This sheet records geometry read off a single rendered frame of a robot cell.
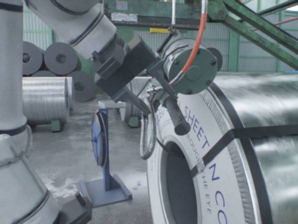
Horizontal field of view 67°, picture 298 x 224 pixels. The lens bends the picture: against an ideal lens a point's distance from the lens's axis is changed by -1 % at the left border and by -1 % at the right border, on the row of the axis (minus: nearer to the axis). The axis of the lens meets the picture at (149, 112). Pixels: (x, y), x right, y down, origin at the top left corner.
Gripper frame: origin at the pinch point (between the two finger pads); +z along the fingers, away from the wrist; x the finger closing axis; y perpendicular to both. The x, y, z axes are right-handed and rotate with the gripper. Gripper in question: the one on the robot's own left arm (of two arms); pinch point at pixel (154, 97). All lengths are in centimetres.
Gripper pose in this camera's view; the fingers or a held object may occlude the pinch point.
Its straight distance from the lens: 54.1
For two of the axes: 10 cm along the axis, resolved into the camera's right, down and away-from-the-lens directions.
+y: -1.6, -5.5, 8.2
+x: -7.6, 6.0, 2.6
